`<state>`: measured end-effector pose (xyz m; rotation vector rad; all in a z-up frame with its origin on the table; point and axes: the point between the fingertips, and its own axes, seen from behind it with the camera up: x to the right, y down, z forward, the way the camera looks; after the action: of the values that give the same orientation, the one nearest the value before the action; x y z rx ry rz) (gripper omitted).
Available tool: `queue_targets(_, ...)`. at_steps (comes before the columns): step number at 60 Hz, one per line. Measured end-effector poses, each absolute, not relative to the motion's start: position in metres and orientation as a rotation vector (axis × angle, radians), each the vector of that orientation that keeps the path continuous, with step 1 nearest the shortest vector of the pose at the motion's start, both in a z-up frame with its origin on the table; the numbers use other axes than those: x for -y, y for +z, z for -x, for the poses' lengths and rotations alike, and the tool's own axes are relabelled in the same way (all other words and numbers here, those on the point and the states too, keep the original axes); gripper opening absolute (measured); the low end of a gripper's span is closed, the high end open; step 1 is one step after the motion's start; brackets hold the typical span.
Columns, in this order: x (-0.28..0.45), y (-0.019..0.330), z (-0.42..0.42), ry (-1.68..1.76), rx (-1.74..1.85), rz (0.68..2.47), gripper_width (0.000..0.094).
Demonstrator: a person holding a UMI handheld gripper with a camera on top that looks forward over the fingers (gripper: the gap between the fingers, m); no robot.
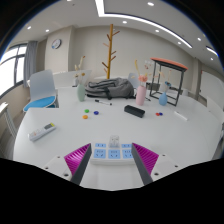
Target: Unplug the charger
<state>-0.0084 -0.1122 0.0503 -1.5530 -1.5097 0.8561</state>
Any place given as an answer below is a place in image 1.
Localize long curved ceiling light strip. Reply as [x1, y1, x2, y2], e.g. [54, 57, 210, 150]
[94, 0, 194, 49]

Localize round wall clock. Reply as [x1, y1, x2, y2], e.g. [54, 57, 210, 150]
[51, 38, 62, 50]

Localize white chair blue seat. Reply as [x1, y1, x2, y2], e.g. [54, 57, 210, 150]
[22, 69, 60, 114]

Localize black rectangular case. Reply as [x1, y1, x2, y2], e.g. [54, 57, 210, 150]
[123, 104, 146, 119]

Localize white rectangular bar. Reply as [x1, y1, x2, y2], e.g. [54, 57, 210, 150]
[173, 110, 189, 122]

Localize white remote control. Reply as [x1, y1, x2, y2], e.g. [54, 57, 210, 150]
[28, 122, 57, 142]

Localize round ceiling spotlights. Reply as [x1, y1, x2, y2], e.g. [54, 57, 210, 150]
[26, 0, 203, 43]

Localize window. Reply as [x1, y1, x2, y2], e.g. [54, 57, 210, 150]
[0, 43, 28, 98]

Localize blue vase with stems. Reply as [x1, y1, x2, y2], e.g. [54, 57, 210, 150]
[156, 68, 173, 107]

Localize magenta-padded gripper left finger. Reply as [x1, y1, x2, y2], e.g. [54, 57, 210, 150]
[41, 143, 93, 186]

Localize grey backpack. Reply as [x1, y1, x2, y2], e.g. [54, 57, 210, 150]
[84, 77, 136, 100]

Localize grey curtain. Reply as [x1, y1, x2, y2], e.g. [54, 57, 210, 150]
[23, 40, 39, 88]

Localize small white desk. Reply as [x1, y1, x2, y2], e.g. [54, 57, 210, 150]
[0, 101, 18, 141]

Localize pink vase with flowers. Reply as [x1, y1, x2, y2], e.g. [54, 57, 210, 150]
[133, 59, 154, 107]

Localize white wall board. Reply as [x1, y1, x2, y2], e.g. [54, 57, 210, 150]
[199, 71, 224, 109]

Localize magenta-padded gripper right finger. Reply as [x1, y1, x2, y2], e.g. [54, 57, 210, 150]
[131, 142, 184, 186]

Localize black marker pen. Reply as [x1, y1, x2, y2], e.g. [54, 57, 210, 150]
[94, 99, 113, 106]

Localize green vase with dried stems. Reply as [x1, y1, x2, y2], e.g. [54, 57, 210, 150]
[73, 55, 87, 103]

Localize wooden coat rack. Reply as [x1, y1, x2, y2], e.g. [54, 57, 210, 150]
[101, 23, 121, 80]

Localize small white charger block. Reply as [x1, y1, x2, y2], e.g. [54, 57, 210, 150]
[108, 134, 121, 149]

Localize black-framed side table orange top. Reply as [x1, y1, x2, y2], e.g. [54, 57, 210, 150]
[148, 57, 189, 107]

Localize short ceiling light strip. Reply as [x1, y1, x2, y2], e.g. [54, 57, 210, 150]
[205, 45, 218, 58]

